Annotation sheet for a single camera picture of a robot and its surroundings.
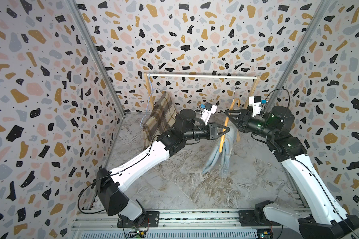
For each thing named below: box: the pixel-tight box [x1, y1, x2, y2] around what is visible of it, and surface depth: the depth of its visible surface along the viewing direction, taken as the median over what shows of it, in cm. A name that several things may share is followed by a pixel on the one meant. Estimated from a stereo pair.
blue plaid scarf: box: [202, 124, 237, 178], surface depth 71 cm
